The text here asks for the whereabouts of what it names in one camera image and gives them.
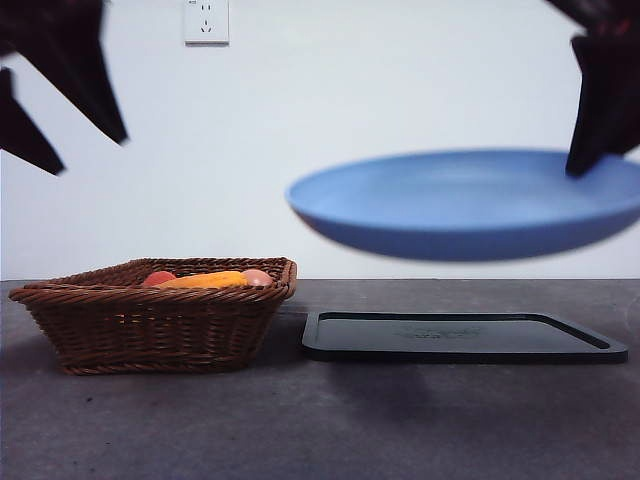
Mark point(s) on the black rectangular tray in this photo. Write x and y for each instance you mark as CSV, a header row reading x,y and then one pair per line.
x,y
450,340

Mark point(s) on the pinkish brown egg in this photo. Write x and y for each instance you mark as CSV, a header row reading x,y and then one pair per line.
x,y
259,279

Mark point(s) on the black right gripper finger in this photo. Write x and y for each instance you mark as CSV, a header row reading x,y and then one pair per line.
x,y
630,100
595,110

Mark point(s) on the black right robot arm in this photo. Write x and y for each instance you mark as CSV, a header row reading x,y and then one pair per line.
x,y
615,15

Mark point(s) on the brown wicker basket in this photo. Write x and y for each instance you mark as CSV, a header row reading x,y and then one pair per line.
x,y
150,330

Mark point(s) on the white wall power socket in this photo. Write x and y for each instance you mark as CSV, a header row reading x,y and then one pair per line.
x,y
206,25

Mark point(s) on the red tomato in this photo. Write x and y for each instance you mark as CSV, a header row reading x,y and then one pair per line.
x,y
157,279

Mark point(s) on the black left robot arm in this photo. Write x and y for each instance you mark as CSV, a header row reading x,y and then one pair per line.
x,y
50,20

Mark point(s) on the orange yellow corn cob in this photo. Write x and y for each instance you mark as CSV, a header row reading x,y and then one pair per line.
x,y
210,281

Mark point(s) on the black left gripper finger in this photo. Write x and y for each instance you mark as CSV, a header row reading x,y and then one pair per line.
x,y
22,130
85,85

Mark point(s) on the blue round plate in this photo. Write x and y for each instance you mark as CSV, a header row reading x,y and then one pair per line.
x,y
450,210

